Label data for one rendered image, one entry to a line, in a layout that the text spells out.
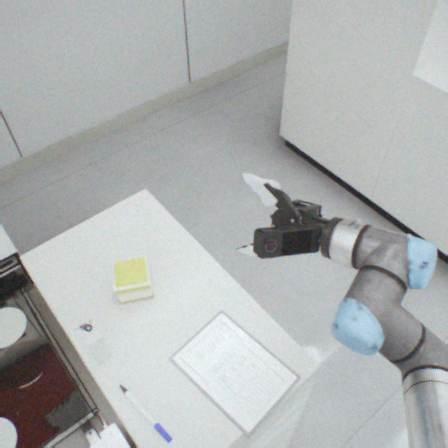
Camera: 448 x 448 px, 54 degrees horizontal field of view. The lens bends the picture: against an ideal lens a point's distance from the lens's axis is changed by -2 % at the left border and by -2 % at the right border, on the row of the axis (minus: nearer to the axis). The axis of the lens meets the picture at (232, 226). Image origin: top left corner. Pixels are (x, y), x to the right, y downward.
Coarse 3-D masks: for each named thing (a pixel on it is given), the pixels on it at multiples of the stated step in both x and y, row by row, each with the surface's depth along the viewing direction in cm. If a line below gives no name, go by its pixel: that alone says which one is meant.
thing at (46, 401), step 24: (24, 312) 98; (24, 336) 95; (0, 360) 91; (24, 360) 91; (48, 360) 91; (0, 384) 88; (24, 384) 88; (48, 384) 88; (72, 384) 88; (0, 408) 85; (24, 408) 85; (48, 408) 85; (72, 408) 85; (24, 432) 82; (48, 432) 82
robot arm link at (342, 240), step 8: (336, 224) 71; (344, 224) 70; (352, 224) 70; (360, 224) 71; (336, 232) 70; (344, 232) 69; (352, 232) 69; (336, 240) 69; (344, 240) 69; (352, 240) 68; (328, 248) 71; (336, 248) 70; (344, 248) 69; (352, 248) 68; (336, 256) 70; (344, 256) 69; (344, 264) 71; (352, 264) 73
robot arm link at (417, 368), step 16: (432, 336) 63; (416, 352) 61; (432, 352) 62; (400, 368) 64; (416, 368) 61; (432, 368) 60; (416, 384) 59; (432, 384) 57; (416, 400) 57; (432, 400) 55; (416, 416) 55; (432, 416) 54; (416, 432) 53; (432, 432) 52
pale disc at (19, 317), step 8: (0, 312) 98; (8, 312) 98; (16, 312) 98; (0, 320) 97; (8, 320) 97; (16, 320) 97; (24, 320) 97; (0, 328) 96; (8, 328) 96; (16, 328) 96; (24, 328) 96; (0, 336) 95; (8, 336) 95; (16, 336) 95; (0, 344) 93; (8, 344) 93
